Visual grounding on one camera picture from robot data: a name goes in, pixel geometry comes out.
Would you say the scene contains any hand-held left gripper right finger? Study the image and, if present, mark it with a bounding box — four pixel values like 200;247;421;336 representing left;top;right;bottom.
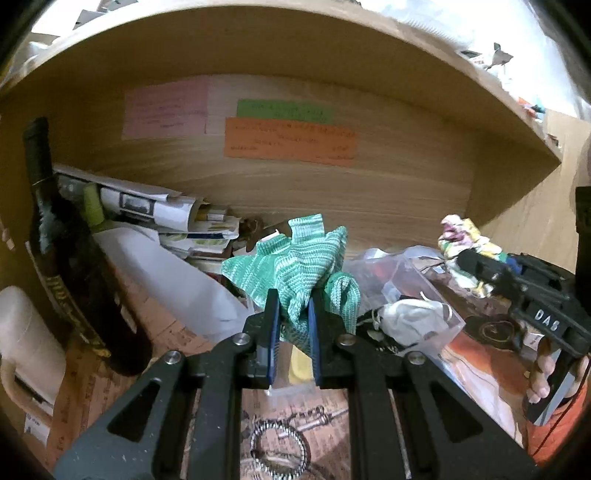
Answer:
308;291;539;480

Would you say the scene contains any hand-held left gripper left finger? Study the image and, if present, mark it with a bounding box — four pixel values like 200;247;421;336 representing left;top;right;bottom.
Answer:
53;288;282;480

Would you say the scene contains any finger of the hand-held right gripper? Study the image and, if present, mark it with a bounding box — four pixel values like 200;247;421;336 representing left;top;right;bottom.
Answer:
505;253;561;278
456;248;525;297

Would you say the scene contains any green knitted cloth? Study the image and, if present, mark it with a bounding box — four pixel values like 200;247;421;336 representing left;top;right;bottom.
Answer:
222;213;362;348

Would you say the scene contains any person's right hand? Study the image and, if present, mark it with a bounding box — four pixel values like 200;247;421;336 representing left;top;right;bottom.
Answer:
526;336;591;407

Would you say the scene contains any colourful crumpled cloth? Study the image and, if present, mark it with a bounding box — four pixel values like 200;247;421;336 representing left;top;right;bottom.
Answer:
437;214;509;297

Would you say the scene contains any yellow sponge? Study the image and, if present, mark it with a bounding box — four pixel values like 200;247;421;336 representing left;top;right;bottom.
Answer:
288;344;315;387

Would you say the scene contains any black round coaster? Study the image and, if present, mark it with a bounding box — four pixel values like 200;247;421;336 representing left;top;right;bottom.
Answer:
463;314;523;348

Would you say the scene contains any clear plastic bag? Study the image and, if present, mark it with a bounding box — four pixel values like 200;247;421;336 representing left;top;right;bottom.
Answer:
345;246;466;372

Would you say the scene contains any white face mask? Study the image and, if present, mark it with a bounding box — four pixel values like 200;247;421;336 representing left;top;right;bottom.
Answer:
378;298;452;348

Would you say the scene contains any white plastic bag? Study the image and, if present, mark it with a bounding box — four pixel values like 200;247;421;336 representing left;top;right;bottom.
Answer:
91;220;256;346

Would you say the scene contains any wooden shelf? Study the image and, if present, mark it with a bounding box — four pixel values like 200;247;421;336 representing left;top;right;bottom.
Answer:
0;0;591;296

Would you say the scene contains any pile of papers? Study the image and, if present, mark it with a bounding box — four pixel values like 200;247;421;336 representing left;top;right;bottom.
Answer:
52;164;242;274

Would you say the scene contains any orange paper note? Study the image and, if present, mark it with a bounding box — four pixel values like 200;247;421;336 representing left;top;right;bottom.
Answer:
224;117;358;168

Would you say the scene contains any dark wine bottle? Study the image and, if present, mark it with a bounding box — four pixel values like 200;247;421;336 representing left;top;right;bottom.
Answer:
23;117;153;377

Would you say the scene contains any yellow-green marker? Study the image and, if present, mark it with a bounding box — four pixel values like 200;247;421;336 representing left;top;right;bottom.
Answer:
83;184;105;232

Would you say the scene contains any green paper note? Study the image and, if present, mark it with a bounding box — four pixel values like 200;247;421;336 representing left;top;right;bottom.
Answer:
236;99;334;124

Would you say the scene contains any white paper roll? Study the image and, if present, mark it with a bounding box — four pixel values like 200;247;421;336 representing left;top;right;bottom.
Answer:
0;286;68;409

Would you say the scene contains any pink paper note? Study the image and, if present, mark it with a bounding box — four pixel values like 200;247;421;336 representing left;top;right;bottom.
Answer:
122;78;209;139

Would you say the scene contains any beaded bracelet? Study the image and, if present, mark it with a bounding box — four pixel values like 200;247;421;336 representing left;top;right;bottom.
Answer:
249;419;312;477

